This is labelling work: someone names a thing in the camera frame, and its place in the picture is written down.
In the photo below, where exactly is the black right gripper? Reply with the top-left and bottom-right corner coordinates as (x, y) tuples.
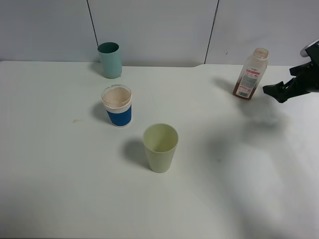
(262, 44), (319, 103)

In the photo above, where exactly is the teal plastic cup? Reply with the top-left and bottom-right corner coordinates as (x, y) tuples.
(97, 42), (122, 79)

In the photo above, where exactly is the light green plastic cup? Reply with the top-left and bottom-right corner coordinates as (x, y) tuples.
(143, 123), (178, 173)

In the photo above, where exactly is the clear plastic drink bottle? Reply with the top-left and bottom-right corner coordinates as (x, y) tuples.
(233, 48), (269, 100)

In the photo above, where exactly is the glass cup with blue sleeve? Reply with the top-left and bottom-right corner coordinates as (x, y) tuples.
(101, 85), (132, 127)

